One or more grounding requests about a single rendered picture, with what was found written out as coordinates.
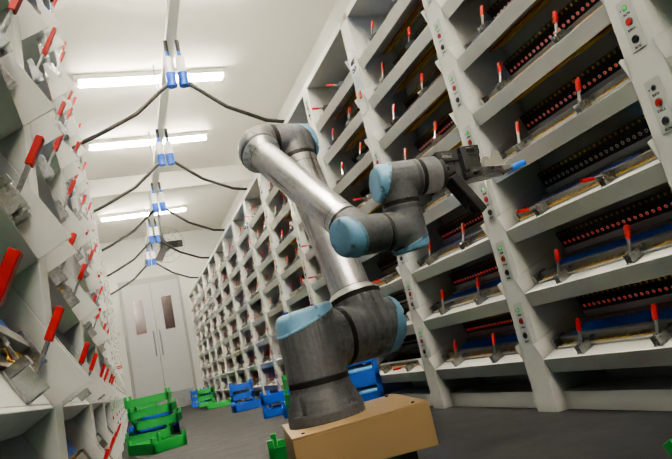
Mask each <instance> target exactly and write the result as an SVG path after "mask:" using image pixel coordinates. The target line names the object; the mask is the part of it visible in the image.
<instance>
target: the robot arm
mask: <svg viewBox="0 0 672 459"><path fill-rule="evenodd" d="M318 144H319V140H318V137H317V135H316V133H315V131H314V130H313V129H312V128H311V127H310V126H308V125H306V124H299V123H291V124H262V125H257V126H254V127H252V128H250V129H249V130H247V131H246V132H245V133H244V134H243V135H242V137H241V139H240V141H239V144H238V156H239V159H240V161H241V163H242V164H243V165H244V166H245V167H246V168H247V169H248V170H249V171H251V172H253V173H261V174H262V175H263V176H264V177H265V178H266V179H267V180H269V181H270V182H271V183H272V184H273V185H274V186H275V187H277V188H278V189H279V190H280V191H281V192H282V193H283V194H285V195H286V196H287V197H288V198H289V199H290V200H291V201H293V202H294V203H295V205H296V208H297V210H298V213H299V216H300V218H301V221H302V223H303V226H304V228H305V231H306V233H307V236H308V238H309V241H310V243H311V246H312V249H313V251H314V254H315V256H316V259H317V261H318V264H319V266H320V269H321V271H322V274H323V277H324V279H325V282H326V284H327V287H328V289H329V292H330V294H331V299H330V301H326V302H322V303H319V304H316V305H313V306H310V307H307V308H304V309H301V310H298V311H295V312H292V313H289V314H286V315H284V316H281V317H279V318H278V319H277V321H276V330H277V340H278V342H279V347H280V351H281V355H282V360H283V364H284V369H285V373H286V378H287V382H288V386H289V391H290V403H289V412H288V425H289V429H290V430H299V429H306V428H311V427H316V426H320V425H324V424H328V423H332V422H335V421H339V420H342V419H345V418H348V417H351V416H353V415H356V414H358V413H360V412H362V411H364V410H365V409H366V408H365V404H364V400H363V398H362V397H361V395H360V394H359V392H358V391H357V389H356V388H355V386H354V385H353V383H352V382H351V380H350V377H349V373H348V369H347V366H349V365H353V364H356V363H360V362H363V361H367V360H370V359H374V358H377V357H380V356H386V355H387V354H389V353H391V352H394V351H396V350H397V349H399V348H400V347H401V345H402V344H403V342H404V339H405V337H406V332H407V322H406V316H405V315H404V310H403V308H402V306H401V305H400V303H399V302H398V301H397V300H396V299H395V298H393V297H390V296H383V294H382V292H381V290H380V288H379V286H378V285H377V284H374V283H371V282H370V281H369V280H368V278H367V275H366V273H365V271H364V268H363V266H362V264H361V261H360V259H359V257H361V256H364V255H370V254H375V253H381V252H390V251H392V254H393V255H394V256H399V255H403V254H406V253H409V252H412V251H416V250H419V249H422V248H425V247H427V246H428V245H429V236H428V230H427V228H426V224H425V220H424V216H423V212H422V208H421V204H420V200H419V196H420V195H425V194H431V193H437V192H440V191H441V189H442V188H444V187H447V188H448V190H449V191H450V192H451V193H452V194H453V195H454V196H455V198H456V199H457V200H458V201H459V202H460V203H461V204H462V206H463V207H464V208H465V209H466V210H467V211H468V212H469V214H470V215H471V216H472V217H474V216H476V215H478V214H480V213H482V212H483V211H484V210H485V209H486V208H487V206H486V205H485V203H484V202H483V201H482V200H481V199H480V198H479V197H478V195H477V194H476V193H475V192H474V191H473V190H472V189H471V187H470V186H469V185H468V184H470V183H475V182H479V181H484V180H487V179H491V178H495V177H498V176H502V175H504V174H505V173H507V172H509V171H510V170H511V169H512V168H513V165H507V164H505V162H504V160H503V159H502V157H501V155H500V153H499V152H498V151H497V150H493V151H491V155H490V159H489V158H488V157H487V156H484V157H482V159H480V156H479V153H480V151H479V148H478V144H477V145H469V146H462V147H459V148H457V149H455V150H447V151H440V152H435V153H434V154H433V155H431V156H430V157H422V158H417V159H410V160H403V161H396V162H386V163H383V164H378V165H376V166H374V167H373V169H372V170H371V173H370V177H369V189H370V194H371V195H372V199H373V200H374V201H375V202H377V203H381V205H382V209H383V213H375V214H365V213H363V212H362V211H361V210H360V209H358V208H357V207H356V206H353V205H352V204H350V203H349V202H348V201H346V200H345V199H344V198H342V197H341V196H340V195H339V194H337V193H336V192H335V191H333V190H332V189H331V188H329V186H328V183H327V181H326V179H325V176H324V174H323V172H322V169H321V167H320V165H319V162H318V160H317V156H318V153H319V146H318ZM467 147H471V148H467ZM480 160H481V162H480Z"/></svg>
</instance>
